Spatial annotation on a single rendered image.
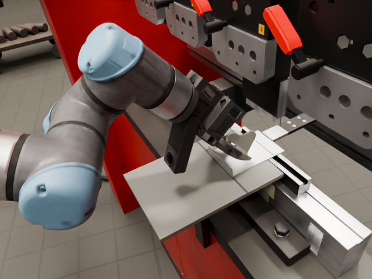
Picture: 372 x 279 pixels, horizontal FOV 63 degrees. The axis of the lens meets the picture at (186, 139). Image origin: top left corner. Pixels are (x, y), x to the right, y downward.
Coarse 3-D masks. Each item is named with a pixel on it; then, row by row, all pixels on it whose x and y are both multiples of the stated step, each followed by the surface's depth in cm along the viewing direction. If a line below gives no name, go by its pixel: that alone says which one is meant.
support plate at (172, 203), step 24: (144, 168) 63; (168, 168) 62; (192, 168) 62; (216, 168) 61; (264, 168) 60; (144, 192) 58; (168, 192) 58; (192, 192) 57; (216, 192) 56; (240, 192) 56; (168, 216) 53; (192, 216) 53
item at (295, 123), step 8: (288, 120) 70; (296, 120) 70; (304, 120) 69; (312, 120) 69; (272, 128) 68; (280, 128) 68; (288, 128) 68; (296, 128) 67; (272, 136) 66; (280, 136) 66
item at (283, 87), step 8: (248, 80) 58; (280, 80) 51; (288, 80) 51; (248, 88) 59; (256, 88) 57; (264, 88) 55; (272, 88) 53; (280, 88) 51; (248, 96) 60; (256, 96) 58; (264, 96) 56; (272, 96) 53; (280, 96) 52; (248, 104) 63; (256, 104) 59; (264, 104) 57; (272, 104) 54; (280, 104) 53; (264, 112) 59; (272, 112) 55; (280, 112) 54; (272, 120) 58; (280, 120) 56
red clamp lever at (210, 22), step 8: (192, 0) 51; (200, 0) 50; (200, 8) 50; (208, 8) 50; (200, 16) 51; (208, 16) 50; (208, 24) 49; (216, 24) 50; (224, 24) 51; (208, 32) 50
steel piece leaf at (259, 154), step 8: (232, 144) 66; (256, 144) 65; (216, 152) 64; (248, 152) 63; (256, 152) 63; (264, 152) 63; (216, 160) 62; (224, 160) 62; (232, 160) 62; (256, 160) 61; (264, 160) 61; (224, 168) 60; (232, 168) 60; (240, 168) 60; (248, 168) 60; (232, 176) 59
